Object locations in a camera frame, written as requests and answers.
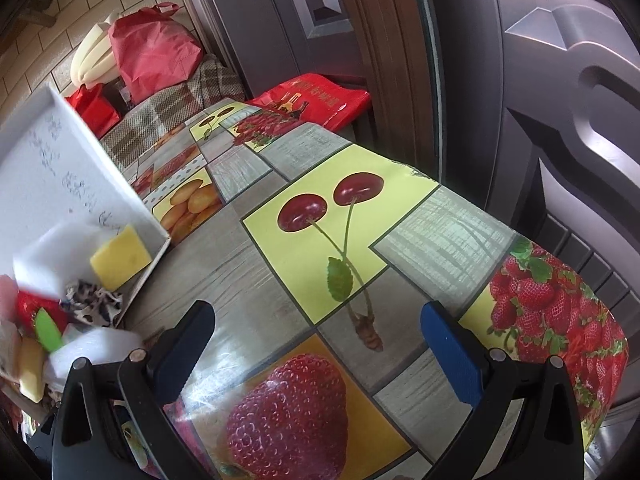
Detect cow print cloth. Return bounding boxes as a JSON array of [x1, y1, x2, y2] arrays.
[[60, 280, 122, 327]]

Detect cream ribbed foam cushion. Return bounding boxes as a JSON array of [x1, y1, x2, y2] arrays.
[[70, 12, 120, 89]]

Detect yellow sponge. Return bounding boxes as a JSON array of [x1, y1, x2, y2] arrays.
[[90, 226, 152, 292]]

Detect white foam block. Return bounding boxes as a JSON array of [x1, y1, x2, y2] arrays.
[[13, 222, 116, 300]]

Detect fruit pattern tablecloth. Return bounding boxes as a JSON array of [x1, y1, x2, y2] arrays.
[[122, 100, 627, 479]]

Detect plaid covered bench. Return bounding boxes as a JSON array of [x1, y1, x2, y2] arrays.
[[100, 54, 245, 170]]

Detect glossy red tote bag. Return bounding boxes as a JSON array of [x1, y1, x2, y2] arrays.
[[65, 84, 122, 140]]

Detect red plush apple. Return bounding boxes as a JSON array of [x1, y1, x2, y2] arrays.
[[16, 290, 68, 353]]

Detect white cardboard tray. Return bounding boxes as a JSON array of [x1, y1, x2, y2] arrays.
[[1, 87, 170, 307]]

